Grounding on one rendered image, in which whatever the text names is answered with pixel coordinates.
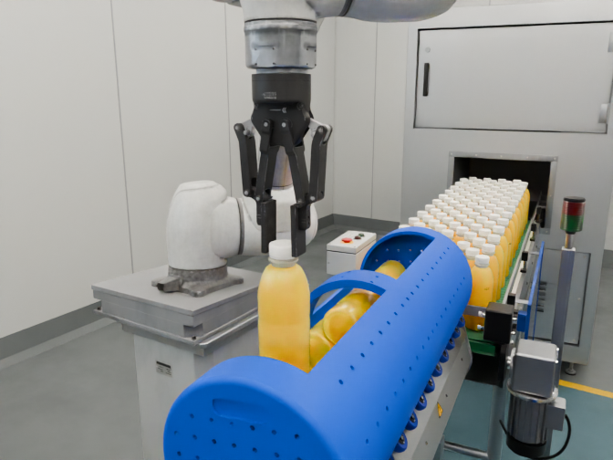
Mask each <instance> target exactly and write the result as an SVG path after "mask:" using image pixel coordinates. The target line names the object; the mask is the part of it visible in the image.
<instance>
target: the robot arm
mask: <svg viewBox="0 0 613 460"><path fill-rule="evenodd" d="M213 1H215V2H220V3H227V4H228V5H234V6H238V7H242V8H243V13H244V42H245V65H246V67H247V68H250V69H256V74H252V100H253V103H254V110H253V113H252V115H251V119H250V120H247V121H245V122H241V123H235V125H234V131H235V134H236V137H237V139H238V141H239V151H240V163H241V174H242V185H243V198H233V197H229V196H227V192H226V190H225V189H224V188H223V187H222V186H221V185H220V184H219V183H216V182H214V181H193V182H187V183H182V184H180V185H179V187H178V189H177V190H176V192H175V194H174V196H173V197H172V199H171V204H170V208H169V212H168V216H167V224H166V244H167V253H168V262H169V266H168V275H166V276H163V277H157V278H154V279H152V280H151V285H152V286H153V287H158V290H159V291H160V292H169V291H178V292H181V293H184V294H188V295H190V296H192V297H195V298H200V297H204V296H205V295H207V294H209V293H212V292H214V291H217V290H220V289H223V288H228V287H230V286H233V285H238V284H242V283H244V277H241V276H237V275H233V274H230V273H228V271H227V258H228V257H232V256H237V255H246V256H265V255H270V254H269V243H270V242H272V241H275V240H282V239H285V240H291V250H292V257H299V256H301V255H303V254H304V253H305V252H306V245H308V244H309V243H310V242H311V240H312V239H313V238H314V237H315V235H316V232H317V212H316V210H315V207H314V205H313V203H315V202H318V201H320V200H322V199H323V198H324V196H325V181H326V166H327V143H328V140H329V138H330V135H331V133H332V131H333V128H332V126H331V125H330V124H326V125H325V124H322V123H320V122H318V121H317V120H314V116H313V114H312V111H311V109H310V103H311V74H307V70H308V69H312V68H315V67H316V66H317V32H318V31H319V28H320V26H321V25H322V23H323V21H324V19H325V17H338V16H340V17H349V18H355V19H357V20H361V21H366V22H375V23H397V22H419V21H423V20H427V19H431V18H434V17H435V16H439V15H441V14H443V13H445V12H447V11H448V10H449V9H450V8H451V7H452V5H453V4H454V3H455V2H456V1H457V0H213ZM309 129H310V130H311V134H310V135H311V137H312V138H313V140H312V144H311V158H310V176H309V180H308V175H307V165H306V159H305V154H304V151H305V144H304V137H305V136H306V134H307V132H308V130H309ZM255 130H257V132H258V133H259V142H258V154H257V158H256V146H255Z"/></svg>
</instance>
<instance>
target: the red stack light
mask: <svg viewBox="0 0 613 460"><path fill-rule="evenodd" d="M585 208H586V202H584V203H570V202H567V201H564V200H563V205H562V214H567V215H584V214H585Z"/></svg>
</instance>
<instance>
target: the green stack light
mask: <svg viewBox="0 0 613 460"><path fill-rule="evenodd" d="M583 223H584V215H567V214H561V221H560V229H561V230H564V231H568V232H581V231H582V230H583Z"/></svg>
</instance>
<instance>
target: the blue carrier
mask: <svg viewBox="0 0 613 460"><path fill-rule="evenodd" d="M410 250H411V251H410ZM421 250H422V251H421ZM388 260H395V261H398V262H400V263H401V264H403V266H404V267H405V269H406V270H405V271H404V272H403V273H402V274H401V275H400V276H399V277H398V278H397V279H395V278H393V277H390V276H387V275H385V274H382V273H379V272H375V270H376V269H378V268H379V267H380V266H381V265H382V264H383V263H384V262H386V261H388ZM338 288H339V290H337V291H336V292H335V293H334V294H333V295H332V296H330V297H329V298H328V299H327V300H325V301H324V302H323V303H322V304H321V305H320V306H318V307H317V308H316V309H315V306H316V304H317V302H318V300H319V299H320V298H321V296H322V295H323V294H325V293H327V292H328V291H331V290H334V289H338ZM353 288H361V289H365V290H368V291H371V292H373V293H376V294H378V295H380V296H381V297H380V298H379V299H378V300H377V301H376V302H375V303H374V304H373V305H372V306H371V307H370V308H369V309H368V310H367V312H366V313H365V314H364V315H363V316H362V317H361V318H360V319H359V320H358V321H357V322H356V323H355V324H354V325H353V326H352V327H351V329H350V330H349V331H348V332H347V333H346V334H345V335H344V336H343V337H342V338H341V339H340V340H339V341H338V342H337V344H336V345H335V346H334V347H333V348H332V349H331V350H330V351H329V352H328V353H327V354H326V355H325V356H324V357H323V358H322V359H321V361H320V362H319V363H318V364H317V365H316V366H315V367H314V368H313V369H312V370H311V371H310V372H309V373H306V372H304V371H302V370H300V369H298V368H297V367H295V366H293V365H291V364H288V363H286V362H283V361H279V360H276V359H272V358H268V357H262V356H241V357H236V358H231V359H229V360H226V361H223V362H221V363H219V364H217V365H216V366H214V367H213V368H211V369H210V370H209V371H207V372H206V373H205V374H204V375H203V376H202V377H200V378H199V379H198V380H196V381H195V382H193V383H192V384H191V385H190V386H188V387H187V388H186V389H185V390H184V391H183V392H182V393H181V394H180V395H179V396H178V397H177V399H176V400H175V401H174V403H173V405H172V406H171V409H170V411H169V413H168V416H167V419H166V422H165V426H164V432H163V453H164V460H389V459H390V456H391V454H392V452H393V450H394V448H395V446H396V444H397V442H398V441H399V439H400V437H401V435H402V433H403V431H404V429H405V427H406V425H407V423H408V421H409V419H410V417H411V415H412V413H413V411H414V409H415V407H416V405H417V403H418V401H419V399H420V397H421V395H422V393H423V391H424V389H425V387H426V385H427V383H428V381H429V379H430V377H431V375H432V373H433V371H434V369H435V367H436V365H437V363H438V361H439V359H440V357H441V356H442V354H443V352H444V350H445V348H446V346H447V344H448V342H449V340H450V338H451V336H452V334H453V332H454V330H455V328H456V326H457V324H458V322H459V320H460V318H461V316H462V314H463V312H464V310H465V308H466V306H467V304H468V302H469V300H470V297H471V294H472V288H473V278H472V272H471V269H470V266H469V263H468V261H467V259H466V257H465V255H464V253H463V252H462V250H461V249H460V248H459V247H458V246H457V245H456V244H455V243H454V242H453V241H452V240H451V239H450V238H449V237H447V236H446V235H443V234H442V233H440V232H437V231H435V230H432V229H430V228H426V227H420V226H408V227H403V228H400V229H397V230H394V231H392V232H390V233H388V234H386V235H384V236H383V237H382V238H381V239H380V240H379V241H378V242H376V243H375V244H374V245H373V246H372V247H371V248H370V249H369V251H368V252H367V254H366V255H365V256H364V259H363V261H362V264H361V267H360V270H351V271H347V272H343V273H340V274H337V275H335V276H333V277H331V278H330V279H328V280H327V281H325V282H324V283H323V284H321V285H320V286H319V287H317V288H316V289H315V290H313V291H312V292H311V293H310V314H309V317H310V329H312V328H313V327H314V326H315V325H316V324H317V323H318V322H319V321H320V320H321V319H322V318H324V317H325V315H326V313H327V312H328V311H329V310H330V309H331V308H333V307H334V306H335V305H336V304H337V303H338V302H339V301H340V300H341V299H342V298H343V297H345V296H346V295H347V294H348V293H349V292H350V291H351V290H352V289H353ZM314 309H315V310H314Z"/></svg>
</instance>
